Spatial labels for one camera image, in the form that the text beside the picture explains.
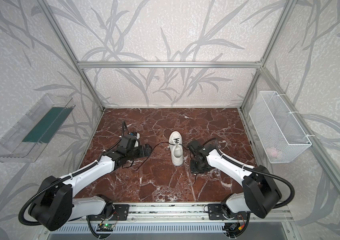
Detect white wire mesh basket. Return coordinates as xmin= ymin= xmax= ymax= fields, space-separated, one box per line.
xmin=249 ymin=91 xmax=312 ymax=164

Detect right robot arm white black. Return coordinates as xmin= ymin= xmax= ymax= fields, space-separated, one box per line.
xmin=188 ymin=140 xmax=295 ymax=220

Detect aluminium frame post back left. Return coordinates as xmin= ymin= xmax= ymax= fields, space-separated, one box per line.
xmin=36 ymin=0 xmax=104 ymax=111

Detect aluminium frame crossbar back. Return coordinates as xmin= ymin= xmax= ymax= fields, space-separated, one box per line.
xmin=78 ymin=61 xmax=261 ymax=69

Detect left green circuit board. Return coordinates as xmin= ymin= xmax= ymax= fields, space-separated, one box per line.
xmin=96 ymin=223 xmax=116 ymax=233

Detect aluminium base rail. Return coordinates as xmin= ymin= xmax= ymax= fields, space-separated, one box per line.
xmin=40 ymin=201 xmax=294 ymax=224

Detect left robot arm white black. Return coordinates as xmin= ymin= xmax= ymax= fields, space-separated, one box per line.
xmin=18 ymin=124 xmax=153 ymax=231

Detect aluminium frame post back right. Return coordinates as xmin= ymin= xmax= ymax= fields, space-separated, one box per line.
xmin=240 ymin=0 xmax=297 ymax=111

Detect right circuit board with wires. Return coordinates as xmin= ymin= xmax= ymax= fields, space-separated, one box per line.
xmin=222 ymin=223 xmax=248 ymax=235

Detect pink item in basket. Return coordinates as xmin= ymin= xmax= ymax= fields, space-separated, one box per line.
xmin=267 ymin=147 xmax=282 ymax=159

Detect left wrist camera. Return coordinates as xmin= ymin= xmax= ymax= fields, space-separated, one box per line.
xmin=129 ymin=132 xmax=140 ymax=139

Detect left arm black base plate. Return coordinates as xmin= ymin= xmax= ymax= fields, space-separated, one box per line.
xmin=105 ymin=204 xmax=130 ymax=221

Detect white sneaker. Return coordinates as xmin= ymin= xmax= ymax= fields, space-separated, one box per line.
xmin=168 ymin=131 xmax=184 ymax=167

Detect aluminium frame post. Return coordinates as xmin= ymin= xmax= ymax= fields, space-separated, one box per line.
xmin=240 ymin=0 xmax=297 ymax=111
xmin=36 ymin=0 xmax=104 ymax=111

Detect black shoelace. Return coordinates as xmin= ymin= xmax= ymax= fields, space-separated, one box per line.
xmin=130 ymin=142 xmax=196 ymax=189

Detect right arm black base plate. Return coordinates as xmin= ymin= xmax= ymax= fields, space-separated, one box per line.
xmin=204 ymin=204 xmax=226 ymax=221

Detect clear plastic wall bin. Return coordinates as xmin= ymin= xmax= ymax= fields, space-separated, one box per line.
xmin=0 ymin=94 xmax=76 ymax=163

